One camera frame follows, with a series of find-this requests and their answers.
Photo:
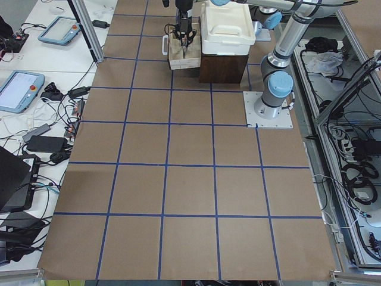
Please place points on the upper blue teach pendant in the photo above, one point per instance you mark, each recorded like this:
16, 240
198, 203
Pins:
61, 31

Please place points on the white crumpled cloth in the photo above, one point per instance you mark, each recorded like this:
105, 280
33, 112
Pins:
326, 64

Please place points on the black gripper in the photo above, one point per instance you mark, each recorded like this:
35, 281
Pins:
184, 15

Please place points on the light wooden drawer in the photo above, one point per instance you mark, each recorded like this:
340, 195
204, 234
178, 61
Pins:
178, 56

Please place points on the small black power adapter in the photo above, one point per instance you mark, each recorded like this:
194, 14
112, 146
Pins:
100, 24

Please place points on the black laptop computer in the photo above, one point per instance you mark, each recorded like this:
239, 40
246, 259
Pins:
18, 176

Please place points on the black power adapter brick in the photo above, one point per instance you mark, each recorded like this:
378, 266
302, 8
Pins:
46, 144

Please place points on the aluminium frame post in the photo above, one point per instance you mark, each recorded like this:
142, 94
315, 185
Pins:
82, 17

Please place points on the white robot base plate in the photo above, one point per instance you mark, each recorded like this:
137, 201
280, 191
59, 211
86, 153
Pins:
259, 115

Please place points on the dark brown wooden cabinet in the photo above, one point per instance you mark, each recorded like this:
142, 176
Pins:
222, 68

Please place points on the white plastic lidded bin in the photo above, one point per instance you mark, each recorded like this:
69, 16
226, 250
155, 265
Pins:
226, 30

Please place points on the blue teach pendant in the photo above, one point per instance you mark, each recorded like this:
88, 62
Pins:
61, 31
19, 90

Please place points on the lower blue teach pendant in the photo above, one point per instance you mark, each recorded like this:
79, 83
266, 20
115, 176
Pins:
19, 90

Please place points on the orange grey handled scissors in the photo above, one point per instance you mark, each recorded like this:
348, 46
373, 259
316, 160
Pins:
185, 44

